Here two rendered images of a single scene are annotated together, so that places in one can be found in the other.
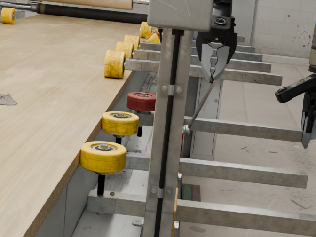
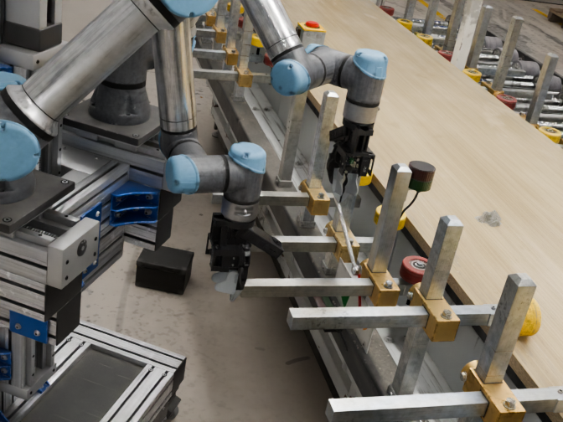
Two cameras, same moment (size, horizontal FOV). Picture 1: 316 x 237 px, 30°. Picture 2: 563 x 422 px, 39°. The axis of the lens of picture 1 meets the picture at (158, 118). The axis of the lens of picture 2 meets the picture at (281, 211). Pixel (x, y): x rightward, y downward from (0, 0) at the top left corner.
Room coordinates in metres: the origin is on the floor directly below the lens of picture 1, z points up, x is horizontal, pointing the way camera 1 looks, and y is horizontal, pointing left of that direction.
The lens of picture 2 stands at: (2.86, -0.84, 1.80)
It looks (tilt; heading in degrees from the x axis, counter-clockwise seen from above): 27 degrees down; 159
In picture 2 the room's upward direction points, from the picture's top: 10 degrees clockwise
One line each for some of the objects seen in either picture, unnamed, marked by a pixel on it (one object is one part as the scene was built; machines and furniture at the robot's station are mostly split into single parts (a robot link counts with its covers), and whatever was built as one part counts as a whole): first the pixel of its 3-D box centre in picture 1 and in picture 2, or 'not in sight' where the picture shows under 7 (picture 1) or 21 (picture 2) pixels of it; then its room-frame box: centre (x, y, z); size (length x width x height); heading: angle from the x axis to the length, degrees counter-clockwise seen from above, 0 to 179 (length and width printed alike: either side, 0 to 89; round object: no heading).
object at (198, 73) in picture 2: not in sight; (221, 75); (-0.02, -0.08, 0.81); 0.44 x 0.03 x 0.04; 88
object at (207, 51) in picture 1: (206, 61); (351, 187); (1.35, -0.10, 1.03); 0.06 x 0.03 x 0.09; 178
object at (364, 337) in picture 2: not in sight; (352, 303); (1.41, -0.06, 0.75); 0.26 x 0.01 x 0.10; 178
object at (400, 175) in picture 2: not in sight; (379, 258); (1.45, -0.04, 0.90); 0.04 x 0.04 x 0.48; 88
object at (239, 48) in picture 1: (211, 46); not in sight; (2.48, -0.19, 0.95); 0.37 x 0.03 x 0.03; 88
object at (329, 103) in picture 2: not in sight; (316, 171); (0.95, -0.02, 0.88); 0.04 x 0.04 x 0.48; 88
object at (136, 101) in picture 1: (141, 114); (414, 283); (1.49, 0.04, 0.85); 0.08 x 0.08 x 0.11
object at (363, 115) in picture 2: not in sight; (361, 111); (1.34, -0.11, 1.22); 0.08 x 0.08 x 0.05
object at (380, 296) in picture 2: not in sight; (379, 282); (1.47, -0.04, 0.85); 0.14 x 0.06 x 0.05; 178
